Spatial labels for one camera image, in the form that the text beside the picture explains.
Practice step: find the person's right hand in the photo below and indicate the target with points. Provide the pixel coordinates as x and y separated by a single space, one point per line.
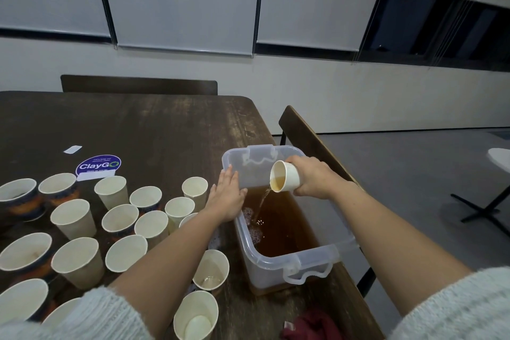
320 180

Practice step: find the person's left hand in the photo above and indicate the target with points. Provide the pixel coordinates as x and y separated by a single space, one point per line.
225 200

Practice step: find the white paper cup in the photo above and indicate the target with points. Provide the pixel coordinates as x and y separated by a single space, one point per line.
179 208
285 178
194 190

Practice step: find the clear plastic storage bin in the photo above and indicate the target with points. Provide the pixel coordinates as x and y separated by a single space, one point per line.
271 268

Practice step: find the group of paper cups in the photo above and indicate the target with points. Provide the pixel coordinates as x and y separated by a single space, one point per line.
76 260

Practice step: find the person's left forearm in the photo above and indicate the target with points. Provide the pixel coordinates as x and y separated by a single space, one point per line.
159 272

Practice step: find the person's right forearm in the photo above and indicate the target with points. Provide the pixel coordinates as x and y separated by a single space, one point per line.
422 252

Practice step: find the dark wooden chair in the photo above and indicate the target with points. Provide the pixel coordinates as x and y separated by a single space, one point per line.
307 136
139 85

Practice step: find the dark wooden table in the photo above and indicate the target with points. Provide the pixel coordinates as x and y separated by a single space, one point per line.
159 125

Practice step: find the round blue sticker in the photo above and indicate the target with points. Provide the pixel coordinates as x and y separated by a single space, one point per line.
98 164

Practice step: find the dark red cloth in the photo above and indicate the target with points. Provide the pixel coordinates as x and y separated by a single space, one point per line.
315 326

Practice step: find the small white paper label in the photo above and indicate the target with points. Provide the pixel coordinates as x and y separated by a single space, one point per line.
72 149

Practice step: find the round white side table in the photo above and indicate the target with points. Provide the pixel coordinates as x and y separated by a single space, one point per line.
500 159

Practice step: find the dark window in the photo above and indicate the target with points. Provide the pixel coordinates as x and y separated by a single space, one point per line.
434 29

